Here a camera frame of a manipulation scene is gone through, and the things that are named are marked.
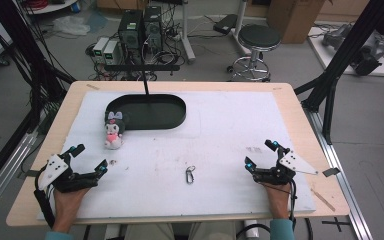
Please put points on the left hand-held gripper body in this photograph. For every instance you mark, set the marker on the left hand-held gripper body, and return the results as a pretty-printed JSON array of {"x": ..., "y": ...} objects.
[{"x": 56, "y": 168}]

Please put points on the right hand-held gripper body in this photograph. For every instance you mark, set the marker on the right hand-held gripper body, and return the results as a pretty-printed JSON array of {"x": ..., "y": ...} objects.
[{"x": 280, "y": 173}]

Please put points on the silver carabiner clip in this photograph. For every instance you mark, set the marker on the silver carabiner clip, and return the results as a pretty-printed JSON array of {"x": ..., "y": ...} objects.
[{"x": 190, "y": 175}]

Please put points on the person's right hand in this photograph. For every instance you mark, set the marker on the person's right hand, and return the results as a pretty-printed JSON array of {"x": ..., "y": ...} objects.
[{"x": 280, "y": 198}]

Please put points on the person's left hand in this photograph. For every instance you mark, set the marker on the person's left hand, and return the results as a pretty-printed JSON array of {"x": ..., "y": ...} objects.
[{"x": 68, "y": 203}]

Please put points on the thin wooden stick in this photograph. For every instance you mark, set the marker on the thin wooden stick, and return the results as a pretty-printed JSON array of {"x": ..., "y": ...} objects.
[{"x": 323, "y": 200}]

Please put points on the piece of black tape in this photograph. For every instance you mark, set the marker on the piece of black tape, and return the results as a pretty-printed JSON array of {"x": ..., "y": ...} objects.
[{"x": 331, "y": 172}]

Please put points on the person's legs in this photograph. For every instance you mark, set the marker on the person's legs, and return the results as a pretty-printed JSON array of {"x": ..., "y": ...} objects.
[{"x": 180, "y": 231}]

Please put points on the white power supply unit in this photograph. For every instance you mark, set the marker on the white power supply unit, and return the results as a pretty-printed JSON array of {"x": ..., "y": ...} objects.
[
  {"x": 111, "y": 52},
  {"x": 100, "y": 46}
]

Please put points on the black round stool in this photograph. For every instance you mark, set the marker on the black round stool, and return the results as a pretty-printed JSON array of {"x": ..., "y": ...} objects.
[{"x": 258, "y": 38}]

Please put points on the clear plastic bag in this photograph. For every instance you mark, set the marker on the clear plastic bag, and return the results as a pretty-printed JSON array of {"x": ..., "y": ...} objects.
[{"x": 70, "y": 25}]

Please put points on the white metal table leg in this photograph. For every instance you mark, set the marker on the white metal table leg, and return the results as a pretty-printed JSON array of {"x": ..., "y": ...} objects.
[
  {"x": 186, "y": 33},
  {"x": 240, "y": 23}
]

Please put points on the cardboard box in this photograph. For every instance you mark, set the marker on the cardboard box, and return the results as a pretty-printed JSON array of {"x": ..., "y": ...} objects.
[{"x": 293, "y": 20}]

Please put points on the flat black box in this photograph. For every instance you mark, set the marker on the flat black box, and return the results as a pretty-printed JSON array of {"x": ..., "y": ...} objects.
[{"x": 225, "y": 24}]

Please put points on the black computer tower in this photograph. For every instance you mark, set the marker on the black computer tower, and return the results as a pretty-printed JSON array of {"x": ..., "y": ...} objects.
[
  {"x": 153, "y": 28},
  {"x": 130, "y": 31}
]

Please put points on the white board with grey devices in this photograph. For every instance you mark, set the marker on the white board with grey devices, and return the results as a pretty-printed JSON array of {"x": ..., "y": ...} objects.
[{"x": 383, "y": 66}]

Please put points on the aluminium rail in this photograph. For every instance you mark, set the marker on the aluminium rail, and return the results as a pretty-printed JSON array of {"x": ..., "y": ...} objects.
[
  {"x": 340, "y": 173},
  {"x": 3, "y": 176}
]

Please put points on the black metal frame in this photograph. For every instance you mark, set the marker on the black metal frame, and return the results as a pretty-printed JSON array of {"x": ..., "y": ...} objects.
[
  {"x": 340, "y": 63},
  {"x": 26, "y": 56}
]

